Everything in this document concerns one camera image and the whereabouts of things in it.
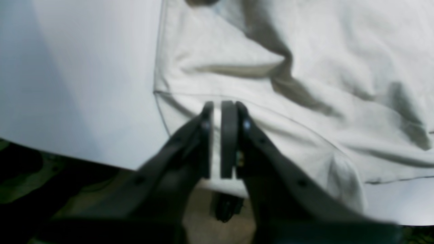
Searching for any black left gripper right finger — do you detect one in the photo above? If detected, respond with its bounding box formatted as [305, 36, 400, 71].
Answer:
[220, 101, 402, 244]

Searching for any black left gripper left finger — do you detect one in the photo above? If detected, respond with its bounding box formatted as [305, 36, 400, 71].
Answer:
[36, 102, 214, 244]

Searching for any beige t-shirt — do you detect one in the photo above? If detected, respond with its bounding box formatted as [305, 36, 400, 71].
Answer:
[154, 0, 433, 211]

